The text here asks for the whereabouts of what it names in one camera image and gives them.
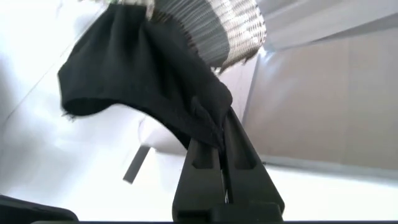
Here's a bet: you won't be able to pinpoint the white laundry basket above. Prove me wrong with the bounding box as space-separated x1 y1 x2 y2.
149 0 267 75

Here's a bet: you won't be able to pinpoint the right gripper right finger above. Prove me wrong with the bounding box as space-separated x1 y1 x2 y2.
222 107 285 220

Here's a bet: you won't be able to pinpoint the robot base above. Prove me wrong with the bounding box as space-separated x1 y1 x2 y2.
0 194 79 223

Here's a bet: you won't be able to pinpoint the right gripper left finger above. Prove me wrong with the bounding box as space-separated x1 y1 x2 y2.
172 138 225 222

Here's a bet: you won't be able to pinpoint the black shorts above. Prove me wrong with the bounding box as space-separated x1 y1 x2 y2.
57 2 234 151

